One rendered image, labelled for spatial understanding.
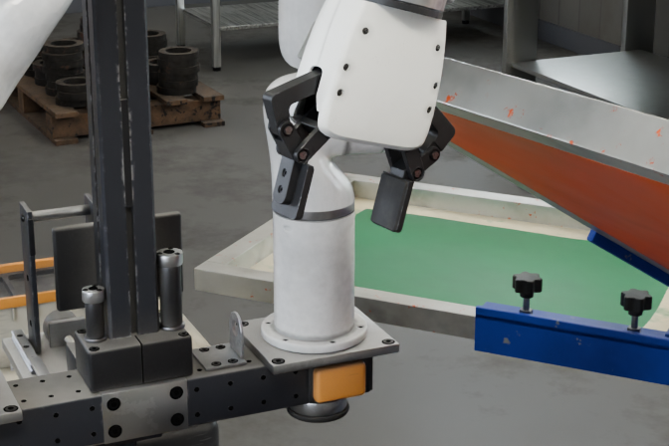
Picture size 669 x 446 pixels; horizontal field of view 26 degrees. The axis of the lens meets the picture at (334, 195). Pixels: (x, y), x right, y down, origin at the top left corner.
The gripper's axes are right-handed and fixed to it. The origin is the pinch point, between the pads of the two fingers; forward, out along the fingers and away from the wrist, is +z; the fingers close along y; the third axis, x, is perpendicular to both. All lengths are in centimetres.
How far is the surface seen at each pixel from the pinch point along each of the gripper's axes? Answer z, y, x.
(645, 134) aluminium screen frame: -10.6, -14.4, 13.4
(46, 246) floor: 101, -181, -392
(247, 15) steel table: 10, -397, -627
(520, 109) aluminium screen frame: -9.8, -14.2, 0.8
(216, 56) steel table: 35, -369, -604
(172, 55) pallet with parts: 32, -287, -513
